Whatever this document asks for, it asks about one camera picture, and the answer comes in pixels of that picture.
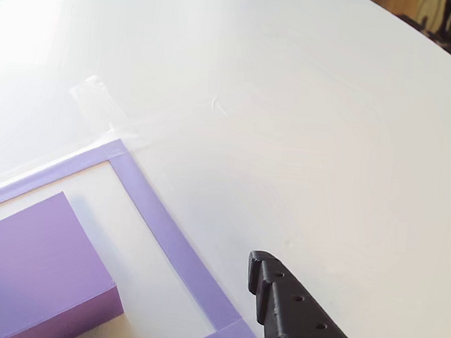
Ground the large purple cube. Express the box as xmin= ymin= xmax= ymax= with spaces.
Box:
xmin=0 ymin=185 xmax=135 ymax=338

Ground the clear tape strip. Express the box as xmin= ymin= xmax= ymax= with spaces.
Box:
xmin=65 ymin=72 xmax=155 ymax=150

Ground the purple square tape frame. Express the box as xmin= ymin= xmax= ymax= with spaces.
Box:
xmin=0 ymin=128 xmax=275 ymax=338

